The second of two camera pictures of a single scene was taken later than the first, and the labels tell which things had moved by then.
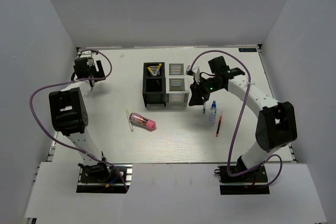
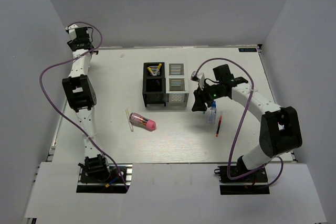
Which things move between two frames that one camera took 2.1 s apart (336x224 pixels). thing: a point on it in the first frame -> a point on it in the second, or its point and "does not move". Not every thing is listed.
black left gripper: [98, 74] -> [72, 42]
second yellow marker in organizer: [159, 65] does not move
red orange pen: [219, 126] does not move
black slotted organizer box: [154, 88] does not move
